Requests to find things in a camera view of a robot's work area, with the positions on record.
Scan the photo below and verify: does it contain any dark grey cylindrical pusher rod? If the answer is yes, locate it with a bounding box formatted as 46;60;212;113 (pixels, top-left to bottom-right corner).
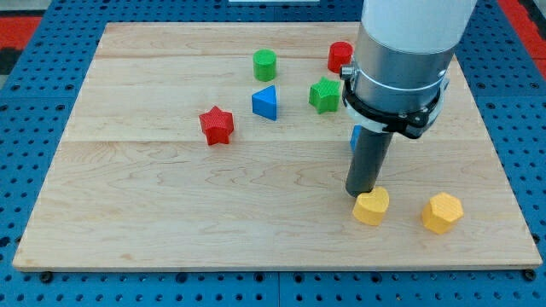
346;127;392;197

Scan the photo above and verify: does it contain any green star block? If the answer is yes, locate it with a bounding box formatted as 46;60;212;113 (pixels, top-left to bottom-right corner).
309;77;340;114

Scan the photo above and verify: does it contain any yellow hexagon block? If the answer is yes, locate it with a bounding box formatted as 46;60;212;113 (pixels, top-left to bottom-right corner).
421;192;464;235

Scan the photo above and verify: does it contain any green cylinder block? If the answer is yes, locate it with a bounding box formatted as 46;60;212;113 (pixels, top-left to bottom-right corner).
253;49;276;82

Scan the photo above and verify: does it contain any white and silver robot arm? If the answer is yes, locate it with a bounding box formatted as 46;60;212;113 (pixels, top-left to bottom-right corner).
340;0;477;197

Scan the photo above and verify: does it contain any red star block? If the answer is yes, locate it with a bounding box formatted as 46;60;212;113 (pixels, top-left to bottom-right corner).
199;106;234;146

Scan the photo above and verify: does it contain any light wooden board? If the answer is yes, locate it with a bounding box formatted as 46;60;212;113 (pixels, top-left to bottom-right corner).
13;23;542;272

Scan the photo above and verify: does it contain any red cylinder block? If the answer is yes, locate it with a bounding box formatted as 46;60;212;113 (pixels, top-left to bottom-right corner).
327;41;353;73

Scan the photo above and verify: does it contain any blue block behind rod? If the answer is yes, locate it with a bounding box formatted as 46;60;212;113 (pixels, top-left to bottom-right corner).
350;125;362;152

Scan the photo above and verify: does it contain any yellow heart block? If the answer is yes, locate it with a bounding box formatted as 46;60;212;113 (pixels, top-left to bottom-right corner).
352;187;390;226

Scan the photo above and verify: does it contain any blue triangle block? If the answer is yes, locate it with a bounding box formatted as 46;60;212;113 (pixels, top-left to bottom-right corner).
251;85;277;121

